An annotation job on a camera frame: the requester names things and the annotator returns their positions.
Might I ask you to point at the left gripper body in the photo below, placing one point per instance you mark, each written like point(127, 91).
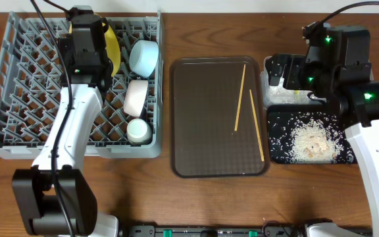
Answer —
point(77, 15)

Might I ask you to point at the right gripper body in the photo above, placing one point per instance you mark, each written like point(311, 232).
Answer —
point(312, 77)

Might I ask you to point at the yellow plate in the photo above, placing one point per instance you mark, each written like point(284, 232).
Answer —
point(114, 49)

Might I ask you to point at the wooden chopstick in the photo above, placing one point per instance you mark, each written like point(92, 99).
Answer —
point(257, 130)
point(240, 99)

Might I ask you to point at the light blue bowl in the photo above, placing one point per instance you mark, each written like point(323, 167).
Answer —
point(144, 57)

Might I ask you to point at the white bowl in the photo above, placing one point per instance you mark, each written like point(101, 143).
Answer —
point(135, 97)

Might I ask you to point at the white cup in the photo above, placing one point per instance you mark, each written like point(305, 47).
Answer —
point(139, 132)

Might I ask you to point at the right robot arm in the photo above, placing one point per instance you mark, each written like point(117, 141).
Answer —
point(323, 107)

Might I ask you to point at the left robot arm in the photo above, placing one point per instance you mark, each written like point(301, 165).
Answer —
point(53, 196)

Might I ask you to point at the black waste tray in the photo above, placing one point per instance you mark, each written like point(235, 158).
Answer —
point(275, 131)

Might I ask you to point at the clear plastic bin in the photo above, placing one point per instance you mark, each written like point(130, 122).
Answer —
point(279, 95)

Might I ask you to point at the grey dish rack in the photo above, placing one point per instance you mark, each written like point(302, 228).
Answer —
point(30, 91)

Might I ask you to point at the brown serving tray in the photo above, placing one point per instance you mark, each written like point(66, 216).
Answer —
point(203, 103)

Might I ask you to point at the spilled rice pile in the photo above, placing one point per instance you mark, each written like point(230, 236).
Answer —
point(314, 141)

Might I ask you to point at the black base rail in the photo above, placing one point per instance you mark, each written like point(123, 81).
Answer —
point(273, 230)

